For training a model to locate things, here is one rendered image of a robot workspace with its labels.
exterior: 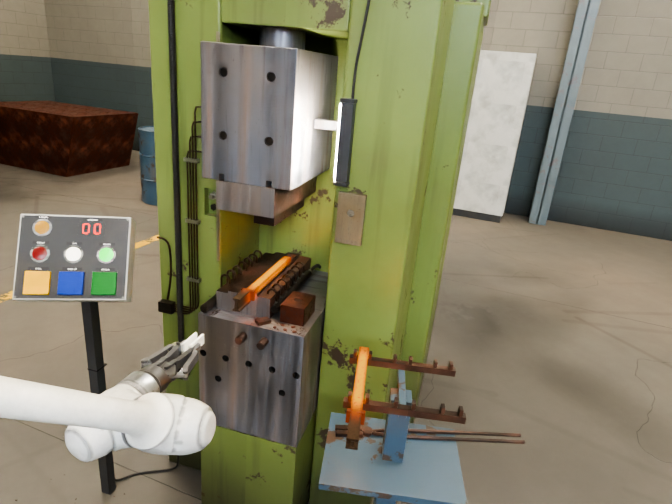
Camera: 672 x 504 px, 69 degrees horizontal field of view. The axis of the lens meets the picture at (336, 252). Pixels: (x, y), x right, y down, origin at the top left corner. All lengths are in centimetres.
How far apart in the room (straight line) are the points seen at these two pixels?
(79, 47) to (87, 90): 75
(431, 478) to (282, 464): 61
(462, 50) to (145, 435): 158
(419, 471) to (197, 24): 151
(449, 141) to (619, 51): 552
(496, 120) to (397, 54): 518
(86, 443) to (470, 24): 169
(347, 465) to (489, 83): 568
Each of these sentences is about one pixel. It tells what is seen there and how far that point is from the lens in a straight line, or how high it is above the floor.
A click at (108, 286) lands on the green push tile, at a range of 175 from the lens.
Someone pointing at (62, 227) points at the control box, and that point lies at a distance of 183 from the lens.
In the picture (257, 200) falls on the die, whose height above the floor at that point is 132.
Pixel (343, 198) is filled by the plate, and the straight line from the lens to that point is 157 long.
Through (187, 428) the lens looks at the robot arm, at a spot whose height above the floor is 107.
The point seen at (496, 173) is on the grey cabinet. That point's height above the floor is 65.
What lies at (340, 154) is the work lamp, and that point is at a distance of 153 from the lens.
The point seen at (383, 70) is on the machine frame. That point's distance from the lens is 153.
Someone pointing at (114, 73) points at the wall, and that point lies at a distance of 1022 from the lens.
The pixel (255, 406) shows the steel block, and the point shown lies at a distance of 181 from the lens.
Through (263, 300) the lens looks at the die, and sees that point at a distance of 165.
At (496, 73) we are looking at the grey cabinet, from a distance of 665.
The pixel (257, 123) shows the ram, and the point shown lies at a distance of 150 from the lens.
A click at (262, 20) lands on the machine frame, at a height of 184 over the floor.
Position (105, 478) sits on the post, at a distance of 239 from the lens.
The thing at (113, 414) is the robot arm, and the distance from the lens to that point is 95.
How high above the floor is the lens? 172
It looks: 20 degrees down
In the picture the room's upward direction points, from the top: 5 degrees clockwise
